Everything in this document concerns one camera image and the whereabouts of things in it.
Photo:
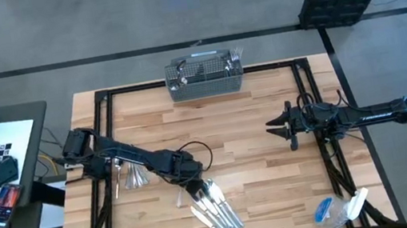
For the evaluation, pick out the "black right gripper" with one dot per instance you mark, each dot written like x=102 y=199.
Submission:
x=300 y=124

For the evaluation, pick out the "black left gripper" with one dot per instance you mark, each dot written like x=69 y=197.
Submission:
x=183 y=167

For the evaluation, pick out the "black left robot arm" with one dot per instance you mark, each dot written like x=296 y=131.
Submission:
x=129 y=155

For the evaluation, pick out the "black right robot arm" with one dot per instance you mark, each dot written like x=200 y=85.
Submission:
x=377 y=116

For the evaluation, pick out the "grey plastic silverware basket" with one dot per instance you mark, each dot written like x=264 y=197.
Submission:
x=199 y=86

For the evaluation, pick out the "glass cleaner spray bottle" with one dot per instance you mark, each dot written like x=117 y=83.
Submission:
x=325 y=209

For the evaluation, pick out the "red and black toolbox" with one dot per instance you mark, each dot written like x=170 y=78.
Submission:
x=337 y=5

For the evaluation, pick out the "smartphone with lit screen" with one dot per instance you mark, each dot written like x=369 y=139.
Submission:
x=3 y=208

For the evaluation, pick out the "black aluminium table frame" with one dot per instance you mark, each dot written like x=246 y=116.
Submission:
x=135 y=88

